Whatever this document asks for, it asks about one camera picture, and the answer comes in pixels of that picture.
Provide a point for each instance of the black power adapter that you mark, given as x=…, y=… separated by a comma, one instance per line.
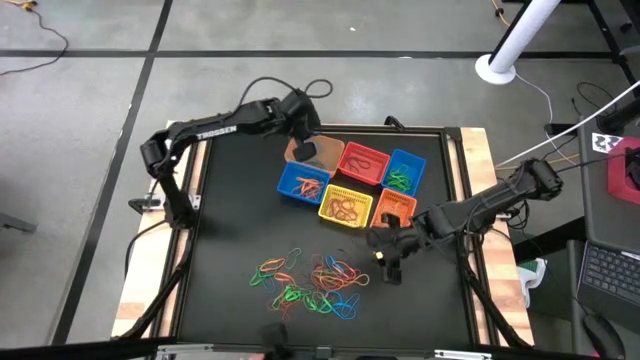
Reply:
x=561, y=129

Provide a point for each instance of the black frame crossbar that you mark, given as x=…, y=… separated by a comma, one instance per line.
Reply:
x=75, y=350

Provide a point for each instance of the black table clamp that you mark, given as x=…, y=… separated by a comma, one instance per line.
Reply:
x=395, y=122

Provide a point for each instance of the white green object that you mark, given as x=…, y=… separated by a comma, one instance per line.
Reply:
x=532, y=280

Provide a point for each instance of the dark grey desk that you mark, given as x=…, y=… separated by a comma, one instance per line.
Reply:
x=600, y=210

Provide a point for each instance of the black laptop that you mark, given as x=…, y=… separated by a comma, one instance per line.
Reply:
x=612, y=272

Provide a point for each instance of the red plastic container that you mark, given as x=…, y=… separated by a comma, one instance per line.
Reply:
x=622, y=172

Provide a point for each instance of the orange rubber bands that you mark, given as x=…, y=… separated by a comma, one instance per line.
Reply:
x=306, y=188

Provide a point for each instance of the grey floor object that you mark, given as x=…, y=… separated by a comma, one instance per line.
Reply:
x=17, y=222

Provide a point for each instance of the peach plastic bin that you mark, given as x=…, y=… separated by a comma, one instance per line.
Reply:
x=330, y=147

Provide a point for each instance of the black stand base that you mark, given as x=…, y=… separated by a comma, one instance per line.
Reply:
x=620, y=117

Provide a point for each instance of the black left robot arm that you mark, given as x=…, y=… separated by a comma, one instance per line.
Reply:
x=200, y=132

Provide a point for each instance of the black computer mouse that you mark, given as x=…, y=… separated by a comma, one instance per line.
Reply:
x=602, y=335

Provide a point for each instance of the pile of coloured rubber bands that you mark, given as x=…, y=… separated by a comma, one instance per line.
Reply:
x=316, y=270

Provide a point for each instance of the white black marker tag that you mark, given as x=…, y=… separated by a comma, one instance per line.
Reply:
x=606, y=142

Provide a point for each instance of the blue plastic basket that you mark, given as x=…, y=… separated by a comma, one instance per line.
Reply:
x=287, y=185
x=405, y=157

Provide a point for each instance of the orange rubber band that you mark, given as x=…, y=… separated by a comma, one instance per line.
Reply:
x=345, y=277
x=286, y=276

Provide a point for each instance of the white pole with round base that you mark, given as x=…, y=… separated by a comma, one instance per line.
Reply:
x=520, y=30

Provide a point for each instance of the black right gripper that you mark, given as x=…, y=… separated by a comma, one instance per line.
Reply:
x=402, y=237

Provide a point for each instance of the green rubber band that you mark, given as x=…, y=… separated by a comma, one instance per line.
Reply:
x=260, y=275
x=287, y=295
x=320, y=304
x=299, y=255
x=399, y=180

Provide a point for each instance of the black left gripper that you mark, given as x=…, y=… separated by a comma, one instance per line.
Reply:
x=300, y=117

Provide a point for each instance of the orange plastic basket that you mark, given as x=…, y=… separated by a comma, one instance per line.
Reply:
x=400, y=217

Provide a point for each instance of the yellow plastic basket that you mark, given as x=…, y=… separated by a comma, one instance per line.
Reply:
x=365, y=207

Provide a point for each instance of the white metal bracket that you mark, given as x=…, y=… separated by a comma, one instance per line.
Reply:
x=462, y=354
x=185, y=349

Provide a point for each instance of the red rubber band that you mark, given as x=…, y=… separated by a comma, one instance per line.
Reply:
x=342, y=210
x=286, y=312

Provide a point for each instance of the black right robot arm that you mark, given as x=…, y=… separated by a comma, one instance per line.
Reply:
x=490, y=200

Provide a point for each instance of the red plastic basket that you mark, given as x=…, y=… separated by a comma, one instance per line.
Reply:
x=380, y=167

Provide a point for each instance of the small yellow tag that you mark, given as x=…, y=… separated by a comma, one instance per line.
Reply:
x=379, y=255

